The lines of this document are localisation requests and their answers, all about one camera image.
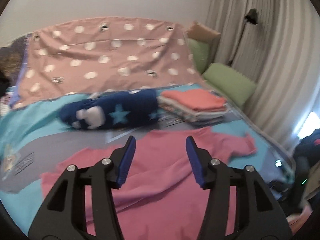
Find pink garment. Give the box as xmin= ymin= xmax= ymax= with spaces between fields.
xmin=39 ymin=126 xmax=258 ymax=240

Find dark clothes on chair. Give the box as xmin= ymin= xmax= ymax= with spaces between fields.
xmin=286 ymin=129 xmax=319 ymax=216

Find stack of folded clothes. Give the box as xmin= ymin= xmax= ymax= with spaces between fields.
xmin=157 ymin=89 xmax=229 ymax=125

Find blue grey bed sheet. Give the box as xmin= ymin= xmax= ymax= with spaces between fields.
xmin=1 ymin=94 xmax=293 ymax=239

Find navy star plush pillow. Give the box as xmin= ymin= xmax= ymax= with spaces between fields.
xmin=58 ymin=89 xmax=159 ymax=130

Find green pillow near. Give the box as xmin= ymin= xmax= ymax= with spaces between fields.
xmin=202 ymin=63 xmax=257 ymax=109

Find green pillow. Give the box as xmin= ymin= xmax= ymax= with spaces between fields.
xmin=202 ymin=63 xmax=257 ymax=109
xmin=188 ymin=38 xmax=209 ymax=74

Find pink polka dot blanket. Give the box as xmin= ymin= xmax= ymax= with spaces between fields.
xmin=10 ymin=17 xmax=203 ymax=108

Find dark patterned headboard cloth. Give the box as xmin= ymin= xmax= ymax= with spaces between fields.
xmin=1 ymin=34 xmax=31 ymax=86

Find green pillow far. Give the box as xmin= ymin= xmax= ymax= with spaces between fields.
xmin=188 ymin=38 xmax=209 ymax=74

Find grey striped curtain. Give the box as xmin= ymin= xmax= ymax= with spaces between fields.
xmin=206 ymin=0 xmax=319 ymax=150

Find beige pillow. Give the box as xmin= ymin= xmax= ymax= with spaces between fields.
xmin=187 ymin=21 xmax=221 ymax=43

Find black floor lamp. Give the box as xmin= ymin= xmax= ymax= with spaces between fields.
xmin=227 ymin=8 xmax=259 ymax=67

